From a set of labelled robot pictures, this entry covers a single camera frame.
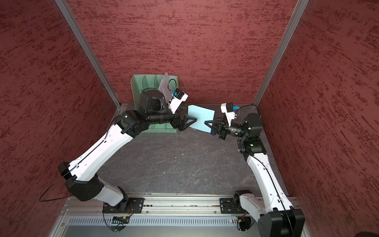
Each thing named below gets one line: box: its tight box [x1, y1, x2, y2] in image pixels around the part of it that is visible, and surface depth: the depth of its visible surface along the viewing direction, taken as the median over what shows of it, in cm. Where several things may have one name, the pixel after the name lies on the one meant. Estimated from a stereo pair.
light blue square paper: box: [187, 104, 216, 133], surface depth 61 cm
